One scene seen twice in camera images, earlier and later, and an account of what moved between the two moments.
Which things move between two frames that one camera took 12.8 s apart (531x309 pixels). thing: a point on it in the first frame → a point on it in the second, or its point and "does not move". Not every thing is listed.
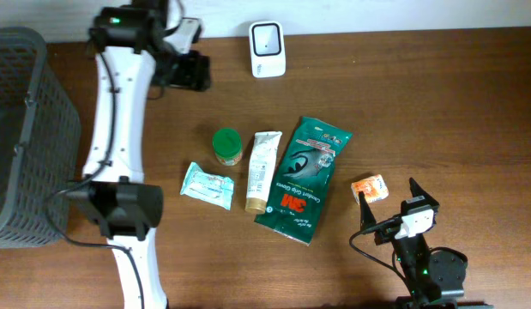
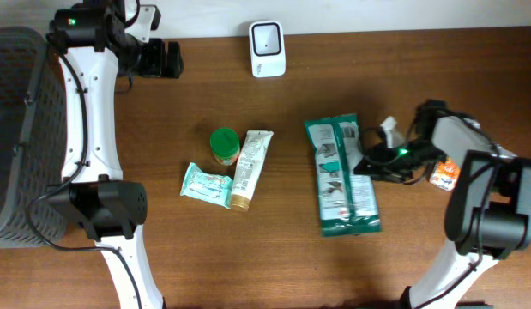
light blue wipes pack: x=208 y=186 does not move
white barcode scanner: x=267 y=49 does not move
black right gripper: x=365 y=219 → x=388 y=170
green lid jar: x=227 y=146 does not move
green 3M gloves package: x=299 y=196 → x=347 y=199
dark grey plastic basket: x=35 y=142 does not move
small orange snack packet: x=374 y=189 → x=444 y=174
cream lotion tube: x=262 y=154 → x=251 y=160
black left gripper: x=200 y=75 → x=158 y=68
